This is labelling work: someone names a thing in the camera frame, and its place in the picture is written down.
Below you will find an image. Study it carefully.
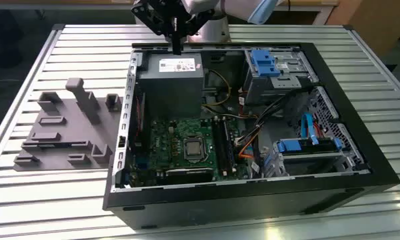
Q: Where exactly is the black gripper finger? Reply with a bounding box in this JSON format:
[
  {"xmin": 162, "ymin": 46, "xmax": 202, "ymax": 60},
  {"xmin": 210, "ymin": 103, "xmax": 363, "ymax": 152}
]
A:
[
  {"xmin": 130, "ymin": 0, "xmax": 179, "ymax": 56},
  {"xmin": 176, "ymin": 7, "xmax": 216, "ymax": 56}
]

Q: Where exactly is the blue RAM stick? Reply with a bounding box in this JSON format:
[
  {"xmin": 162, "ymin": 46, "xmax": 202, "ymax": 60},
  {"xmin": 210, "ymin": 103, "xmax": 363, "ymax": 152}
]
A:
[
  {"xmin": 36, "ymin": 142, "xmax": 75, "ymax": 148},
  {"xmin": 223, "ymin": 119, "xmax": 238, "ymax": 171}
]

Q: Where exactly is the black-clip RAM slot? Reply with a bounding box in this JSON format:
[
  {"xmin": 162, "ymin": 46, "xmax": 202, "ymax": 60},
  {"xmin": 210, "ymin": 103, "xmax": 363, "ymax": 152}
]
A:
[
  {"xmin": 211, "ymin": 116, "xmax": 226, "ymax": 176},
  {"xmin": 219, "ymin": 116, "xmax": 234, "ymax": 174}
]

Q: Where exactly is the white-clip RAM slot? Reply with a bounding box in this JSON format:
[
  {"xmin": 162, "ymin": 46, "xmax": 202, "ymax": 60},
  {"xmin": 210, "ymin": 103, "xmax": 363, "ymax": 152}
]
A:
[
  {"xmin": 222, "ymin": 115, "xmax": 239, "ymax": 173},
  {"xmin": 214, "ymin": 116, "xmax": 230, "ymax": 176}
]

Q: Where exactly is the blue plastic drive latch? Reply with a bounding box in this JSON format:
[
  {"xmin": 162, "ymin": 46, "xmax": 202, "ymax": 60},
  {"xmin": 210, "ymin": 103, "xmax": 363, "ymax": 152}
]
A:
[{"xmin": 251, "ymin": 49, "xmax": 283, "ymax": 78}]

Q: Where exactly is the grey power supply unit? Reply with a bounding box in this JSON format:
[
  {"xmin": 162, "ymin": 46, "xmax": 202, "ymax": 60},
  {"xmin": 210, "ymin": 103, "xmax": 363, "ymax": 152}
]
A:
[{"xmin": 135, "ymin": 52, "xmax": 207, "ymax": 121}]

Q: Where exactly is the metal optical drive cage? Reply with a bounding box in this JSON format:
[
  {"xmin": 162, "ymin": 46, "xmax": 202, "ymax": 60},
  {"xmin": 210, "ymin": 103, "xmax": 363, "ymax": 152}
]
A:
[{"xmin": 243, "ymin": 48, "xmax": 322, "ymax": 106}]

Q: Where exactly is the white-framed wooden desk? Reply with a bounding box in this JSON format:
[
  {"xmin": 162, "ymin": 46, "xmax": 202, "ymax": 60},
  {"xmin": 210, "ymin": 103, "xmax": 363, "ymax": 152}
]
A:
[{"xmin": 272, "ymin": 0, "xmax": 342, "ymax": 26}]

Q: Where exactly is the green motherboard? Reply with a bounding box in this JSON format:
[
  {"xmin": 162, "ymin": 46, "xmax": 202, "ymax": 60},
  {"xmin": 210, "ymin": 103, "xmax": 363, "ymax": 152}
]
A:
[{"xmin": 130, "ymin": 117, "xmax": 251, "ymax": 187}]

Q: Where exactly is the metal CPU socket cover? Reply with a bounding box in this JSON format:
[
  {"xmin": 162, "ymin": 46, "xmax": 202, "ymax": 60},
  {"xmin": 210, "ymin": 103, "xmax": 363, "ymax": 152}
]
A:
[{"xmin": 182, "ymin": 134, "xmax": 210, "ymax": 163}]

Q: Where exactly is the silver CPU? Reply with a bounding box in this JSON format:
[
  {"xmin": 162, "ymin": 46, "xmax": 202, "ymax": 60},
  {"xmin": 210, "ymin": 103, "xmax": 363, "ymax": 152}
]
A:
[{"xmin": 186, "ymin": 141, "xmax": 204, "ymax": 156}]

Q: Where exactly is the grey parts rack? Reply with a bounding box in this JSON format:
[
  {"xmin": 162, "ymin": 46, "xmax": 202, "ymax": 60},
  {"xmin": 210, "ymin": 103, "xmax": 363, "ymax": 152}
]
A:
[{"xmin": 14, "ymin": 77, "xmax": 124, "ymax": 173}]

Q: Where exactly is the socket locking lever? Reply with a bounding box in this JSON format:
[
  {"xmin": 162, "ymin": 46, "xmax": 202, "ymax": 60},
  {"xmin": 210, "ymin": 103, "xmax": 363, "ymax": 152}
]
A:
[{"xmin": 202, "ymin": 138, "xmax": 211, "ymax": 163}]

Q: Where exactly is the wooden cabinet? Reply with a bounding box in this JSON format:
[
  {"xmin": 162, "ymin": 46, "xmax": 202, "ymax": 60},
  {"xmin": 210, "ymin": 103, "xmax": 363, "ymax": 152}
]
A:
[{"xmin": 326, "ymin": 0, "xmax": 400, "ymax": 60}]

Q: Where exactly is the hard disk in blue carrier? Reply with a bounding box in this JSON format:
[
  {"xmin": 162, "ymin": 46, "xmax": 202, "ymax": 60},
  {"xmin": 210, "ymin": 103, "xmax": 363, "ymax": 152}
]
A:
[{"xmin": 275, "ymin": 138, "xmax": 343, "ymax": 154}]

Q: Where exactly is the black graphics card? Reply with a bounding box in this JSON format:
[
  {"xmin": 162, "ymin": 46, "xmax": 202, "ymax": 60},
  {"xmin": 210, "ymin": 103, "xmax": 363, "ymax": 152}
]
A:
[{"xmin": 156, "ymin": 167, "xmax": 215, "ymax": 186}]

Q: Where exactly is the metal disk bay cage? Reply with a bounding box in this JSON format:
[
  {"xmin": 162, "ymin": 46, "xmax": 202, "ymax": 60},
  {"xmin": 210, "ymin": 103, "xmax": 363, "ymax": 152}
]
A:
[{"xmin": 272, "ymin": 139, "xmax": 358, "ymax": 180}]

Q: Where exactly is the black open PC case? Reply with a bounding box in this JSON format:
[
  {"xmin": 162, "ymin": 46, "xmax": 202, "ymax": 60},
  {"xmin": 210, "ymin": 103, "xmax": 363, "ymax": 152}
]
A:
[{"xmin": 102, "ymin": 41, "xmax": 400, "ymax": 230}]

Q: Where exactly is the yellow and black wire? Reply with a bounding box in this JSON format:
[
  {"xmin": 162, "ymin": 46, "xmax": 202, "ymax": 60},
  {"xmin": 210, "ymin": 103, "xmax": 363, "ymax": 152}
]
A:
[{"xmin": 202, "ymin": 68, "xmax": 234, "ymax": 108}]

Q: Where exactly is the white green black wire bundle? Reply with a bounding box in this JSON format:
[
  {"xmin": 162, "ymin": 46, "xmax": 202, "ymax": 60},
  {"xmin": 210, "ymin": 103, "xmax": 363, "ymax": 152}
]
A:
[{"xmin": 202, "ymin": 104, "xmax": 244, "ymax": 118}]

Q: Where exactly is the red orange black wire bundle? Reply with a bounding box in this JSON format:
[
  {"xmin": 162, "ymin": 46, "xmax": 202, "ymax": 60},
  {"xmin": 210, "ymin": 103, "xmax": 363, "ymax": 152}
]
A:
[{"xmin": 238, "ymin": 109, "xmax": 260, "ymax": 120}]

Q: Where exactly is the black cable bundle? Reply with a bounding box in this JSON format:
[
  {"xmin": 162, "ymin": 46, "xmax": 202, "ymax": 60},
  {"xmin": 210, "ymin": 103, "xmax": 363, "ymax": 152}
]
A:
[{"xmin": 235, "ymin": 86, "xmax": 315, "ymax": 148}]

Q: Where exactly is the blue disk wire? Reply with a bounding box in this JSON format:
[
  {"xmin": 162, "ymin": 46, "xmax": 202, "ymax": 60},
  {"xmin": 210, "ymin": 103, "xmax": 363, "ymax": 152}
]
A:
[{"xmin": 302, "ymin": 112, "xmax": 322, "ymax": 146}]

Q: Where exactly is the red disk wire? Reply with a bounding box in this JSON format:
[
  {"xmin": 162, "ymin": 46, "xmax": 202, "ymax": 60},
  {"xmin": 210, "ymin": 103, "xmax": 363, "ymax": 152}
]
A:
[{"xmin": 312, "ymin": 121, "xmax": 328, "ymax": 141}]

